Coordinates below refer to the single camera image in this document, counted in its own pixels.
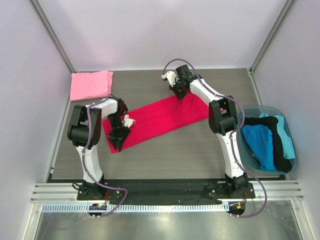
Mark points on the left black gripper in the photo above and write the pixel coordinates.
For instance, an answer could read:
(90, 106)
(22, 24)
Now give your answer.
(118, 133)

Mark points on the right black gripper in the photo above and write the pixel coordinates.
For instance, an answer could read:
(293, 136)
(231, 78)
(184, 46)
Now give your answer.
(178, 89)

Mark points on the red t shirt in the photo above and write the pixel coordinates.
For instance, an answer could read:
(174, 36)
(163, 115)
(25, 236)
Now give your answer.
(164, 116)

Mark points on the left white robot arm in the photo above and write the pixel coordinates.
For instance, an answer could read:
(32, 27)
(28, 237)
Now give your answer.
(84, 131)

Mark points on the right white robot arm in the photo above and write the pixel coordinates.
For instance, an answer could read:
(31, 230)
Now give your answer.
(222, 120)

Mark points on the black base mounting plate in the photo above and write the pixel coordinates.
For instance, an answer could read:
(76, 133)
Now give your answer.
(165, 192)

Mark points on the folded pink t shirt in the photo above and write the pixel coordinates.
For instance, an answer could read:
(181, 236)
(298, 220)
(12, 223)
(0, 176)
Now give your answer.
(90, 85)

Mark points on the blue t shirt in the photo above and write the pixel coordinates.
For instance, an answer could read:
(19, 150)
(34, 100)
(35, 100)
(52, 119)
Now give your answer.
(260, 140)

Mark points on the blue plastic basket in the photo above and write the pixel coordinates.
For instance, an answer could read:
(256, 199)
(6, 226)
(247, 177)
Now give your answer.
(247, 156)

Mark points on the turquoise t shirt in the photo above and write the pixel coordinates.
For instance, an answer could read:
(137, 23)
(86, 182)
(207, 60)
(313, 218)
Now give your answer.
(283, 149)

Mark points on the black t shirt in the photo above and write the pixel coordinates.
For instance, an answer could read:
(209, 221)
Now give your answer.
(282, 167)

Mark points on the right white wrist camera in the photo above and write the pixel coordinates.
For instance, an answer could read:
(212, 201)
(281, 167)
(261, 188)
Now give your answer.
(171, 77)

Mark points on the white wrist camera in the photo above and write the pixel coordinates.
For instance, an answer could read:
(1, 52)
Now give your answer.
(127, 121)
(171, 77)

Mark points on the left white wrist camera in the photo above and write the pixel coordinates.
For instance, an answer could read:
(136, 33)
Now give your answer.
(127, 121)

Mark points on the slotted cable duct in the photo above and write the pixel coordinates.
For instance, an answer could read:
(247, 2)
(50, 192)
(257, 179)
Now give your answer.
(100, 208)

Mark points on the aluminium frame rail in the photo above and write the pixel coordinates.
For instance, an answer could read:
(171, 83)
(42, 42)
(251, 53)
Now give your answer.
(277, 190)

